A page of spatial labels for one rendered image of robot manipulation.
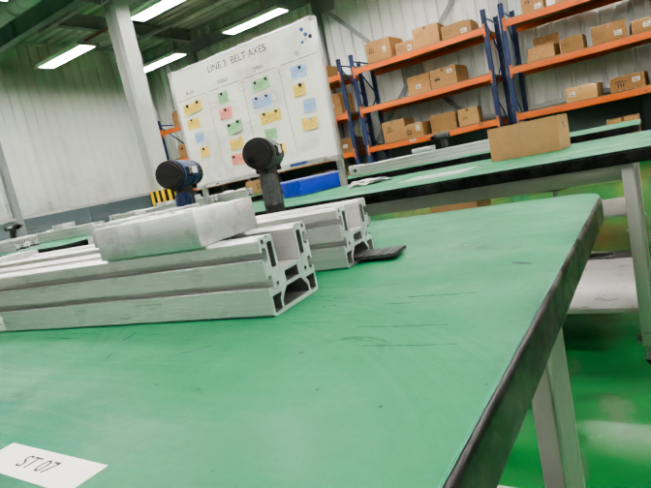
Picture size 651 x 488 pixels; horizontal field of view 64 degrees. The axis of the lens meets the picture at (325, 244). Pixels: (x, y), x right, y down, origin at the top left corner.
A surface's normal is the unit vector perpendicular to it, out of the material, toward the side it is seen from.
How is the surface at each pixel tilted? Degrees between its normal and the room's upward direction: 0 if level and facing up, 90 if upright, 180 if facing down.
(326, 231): 90
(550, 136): 89
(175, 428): 0
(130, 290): 90
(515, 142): 89
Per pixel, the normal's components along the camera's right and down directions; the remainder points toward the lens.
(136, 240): -0.44, 0.22
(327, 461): -0.21, -0.97
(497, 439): 0.83, -0.09
